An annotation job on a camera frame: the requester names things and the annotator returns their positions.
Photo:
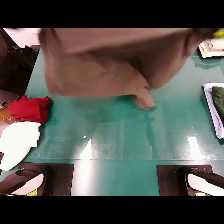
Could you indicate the brown T-shirt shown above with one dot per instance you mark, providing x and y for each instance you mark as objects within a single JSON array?
[{"x": 100, "y": 66}]

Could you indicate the red garment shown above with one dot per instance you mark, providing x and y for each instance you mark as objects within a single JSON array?
[{"x": 29, "y": 109}]

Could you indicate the black garment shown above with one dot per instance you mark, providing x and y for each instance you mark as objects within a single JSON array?
[{"x": 16, "y": 70}]

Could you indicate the dark green garment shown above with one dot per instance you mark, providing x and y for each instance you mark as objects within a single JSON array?
[{"x": 219, "y": 100}]

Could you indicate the pale patterned garment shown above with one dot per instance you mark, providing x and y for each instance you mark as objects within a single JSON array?
[{"x": 211, "y": 48}]

